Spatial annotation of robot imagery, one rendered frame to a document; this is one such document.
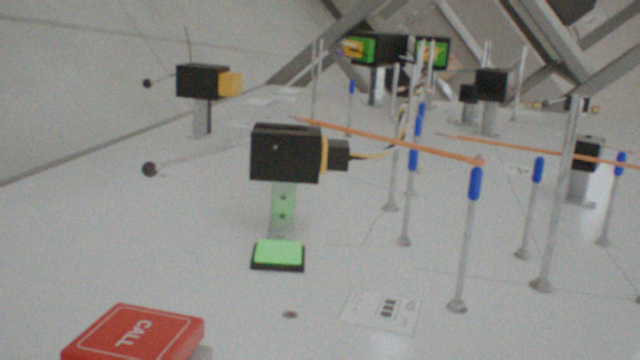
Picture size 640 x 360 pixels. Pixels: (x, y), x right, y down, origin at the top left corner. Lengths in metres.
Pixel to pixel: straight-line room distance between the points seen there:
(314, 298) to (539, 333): 0.15
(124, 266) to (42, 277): 0.05
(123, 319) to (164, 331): 0.02
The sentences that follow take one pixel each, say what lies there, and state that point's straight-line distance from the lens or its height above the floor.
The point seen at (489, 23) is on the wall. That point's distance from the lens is 8.03.
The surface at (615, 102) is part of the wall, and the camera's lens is 8.07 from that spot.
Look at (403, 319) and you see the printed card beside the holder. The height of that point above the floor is 1.16.
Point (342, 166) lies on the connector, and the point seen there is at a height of 1.16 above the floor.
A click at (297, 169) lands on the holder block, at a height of 1.13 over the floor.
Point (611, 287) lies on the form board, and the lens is 0.50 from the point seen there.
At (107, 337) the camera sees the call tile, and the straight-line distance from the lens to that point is 0.30.
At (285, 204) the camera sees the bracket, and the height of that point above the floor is 1.10.
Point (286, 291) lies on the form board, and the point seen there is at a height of 1.10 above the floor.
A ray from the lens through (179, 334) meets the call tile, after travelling 0.30.
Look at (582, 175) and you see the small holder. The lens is 0.71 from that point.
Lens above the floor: 1.30
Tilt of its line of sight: 20 degrees down
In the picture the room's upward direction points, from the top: 53 degrees clockwise
